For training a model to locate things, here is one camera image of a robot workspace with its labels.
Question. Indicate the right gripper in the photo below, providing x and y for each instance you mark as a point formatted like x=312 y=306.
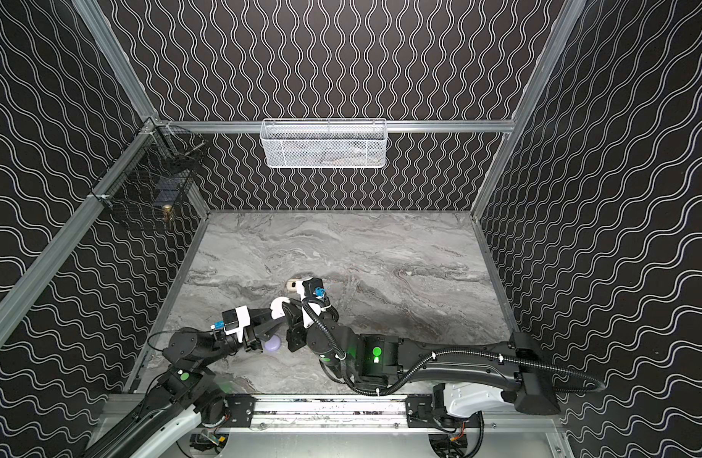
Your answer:
x=296 y=332

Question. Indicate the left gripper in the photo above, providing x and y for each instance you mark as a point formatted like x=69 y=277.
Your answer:
x=255 y=336

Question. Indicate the white round earbud case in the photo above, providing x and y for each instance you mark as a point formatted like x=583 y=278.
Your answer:
x=277 y=307

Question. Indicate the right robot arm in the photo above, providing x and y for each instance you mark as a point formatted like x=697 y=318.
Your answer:
x=377 y=365

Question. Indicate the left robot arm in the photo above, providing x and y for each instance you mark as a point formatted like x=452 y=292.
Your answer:
x=186 y=395

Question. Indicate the purple round earbud case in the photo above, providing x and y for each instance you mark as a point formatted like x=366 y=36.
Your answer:
x=273 y=344

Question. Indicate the brass bell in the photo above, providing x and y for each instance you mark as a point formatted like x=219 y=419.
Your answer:
x=167 y=212

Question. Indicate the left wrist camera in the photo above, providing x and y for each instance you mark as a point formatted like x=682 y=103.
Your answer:
x=234 y=322

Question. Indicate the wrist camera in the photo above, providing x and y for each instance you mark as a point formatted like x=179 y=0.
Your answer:
x=234 y=322
x=313 y=292

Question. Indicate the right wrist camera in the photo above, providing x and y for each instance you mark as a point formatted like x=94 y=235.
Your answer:
x=313 y=292

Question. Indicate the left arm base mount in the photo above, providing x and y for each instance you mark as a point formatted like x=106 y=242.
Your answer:
x=238 y=411

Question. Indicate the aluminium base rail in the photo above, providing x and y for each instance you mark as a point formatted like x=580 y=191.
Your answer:
x=332 y=413

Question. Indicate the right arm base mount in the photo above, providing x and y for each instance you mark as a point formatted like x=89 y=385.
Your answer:
x=422 y=413

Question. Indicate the white wire mesh basket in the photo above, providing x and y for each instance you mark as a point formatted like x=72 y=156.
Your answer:
x=324 y=143

